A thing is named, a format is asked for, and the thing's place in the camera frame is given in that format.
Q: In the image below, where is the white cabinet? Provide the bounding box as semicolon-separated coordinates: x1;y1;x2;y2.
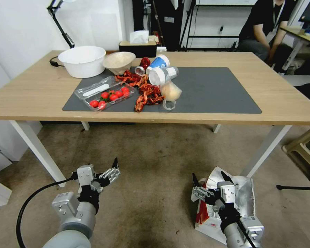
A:
0;120;44;182

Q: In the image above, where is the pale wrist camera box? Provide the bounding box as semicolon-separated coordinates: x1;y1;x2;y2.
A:
219;182;235;204
77;166;96;185

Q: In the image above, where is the grey table mat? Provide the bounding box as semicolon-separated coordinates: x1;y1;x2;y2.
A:
62;66;263;114

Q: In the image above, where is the black metal rack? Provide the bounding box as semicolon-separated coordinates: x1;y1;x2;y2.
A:
179;0;249;51

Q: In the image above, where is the black stand leg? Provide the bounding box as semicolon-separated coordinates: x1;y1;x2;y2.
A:
276;184;310;192

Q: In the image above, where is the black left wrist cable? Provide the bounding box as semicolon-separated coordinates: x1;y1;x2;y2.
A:
16;173;80;248

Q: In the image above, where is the foil-lined food delivery bag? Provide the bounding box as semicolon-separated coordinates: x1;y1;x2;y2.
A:
190;166;257;245

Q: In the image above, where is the black tissue box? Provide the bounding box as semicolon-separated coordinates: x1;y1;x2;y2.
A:
118;40;158;58

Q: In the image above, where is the person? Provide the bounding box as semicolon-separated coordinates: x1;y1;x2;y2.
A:
237;0;297;74

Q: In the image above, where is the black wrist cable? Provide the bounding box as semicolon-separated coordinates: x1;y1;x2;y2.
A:
16;173;80;248
231;204;258;248

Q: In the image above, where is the clear plastic clamshell box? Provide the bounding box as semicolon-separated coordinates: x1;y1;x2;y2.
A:
74;75;136;112

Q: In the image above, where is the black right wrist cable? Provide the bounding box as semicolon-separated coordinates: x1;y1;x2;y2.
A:
231;204;258;248

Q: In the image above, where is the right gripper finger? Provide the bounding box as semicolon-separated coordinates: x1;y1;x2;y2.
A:
192;173;215;200
217;170;232;184

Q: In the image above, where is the red drink can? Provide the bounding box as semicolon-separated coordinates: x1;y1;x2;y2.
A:
134;57;151;76

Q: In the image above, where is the beige paper bowl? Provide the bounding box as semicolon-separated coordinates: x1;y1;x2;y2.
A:
102;51;137;76

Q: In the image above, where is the grey cup with white lid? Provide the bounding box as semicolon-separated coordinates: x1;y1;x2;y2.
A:
148;66;179;86

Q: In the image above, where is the black lamp base cable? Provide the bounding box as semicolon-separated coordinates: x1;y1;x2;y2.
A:
49;56;65;68

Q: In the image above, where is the wooden desk with white leg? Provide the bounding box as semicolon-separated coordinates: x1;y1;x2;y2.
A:
279;25;310;72

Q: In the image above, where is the white plastic basin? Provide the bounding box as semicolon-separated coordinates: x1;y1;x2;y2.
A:
58;46;107;79

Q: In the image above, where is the red crayfish shell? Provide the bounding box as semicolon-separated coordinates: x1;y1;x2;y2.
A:
115;69;141;86
138;82;165;106
129;74;149;89
134;94;148;113

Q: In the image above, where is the wooden table with white legs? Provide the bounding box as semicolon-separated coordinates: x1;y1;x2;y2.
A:
0;50;310;184

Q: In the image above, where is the beige plastic stool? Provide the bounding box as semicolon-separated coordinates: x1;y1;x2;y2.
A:
281;126;310;187

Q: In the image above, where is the white tissue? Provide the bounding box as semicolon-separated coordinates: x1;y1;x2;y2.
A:
129;30;149;44

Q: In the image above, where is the blue and white paper cup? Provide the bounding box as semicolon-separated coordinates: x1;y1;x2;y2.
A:
145;54;171;76

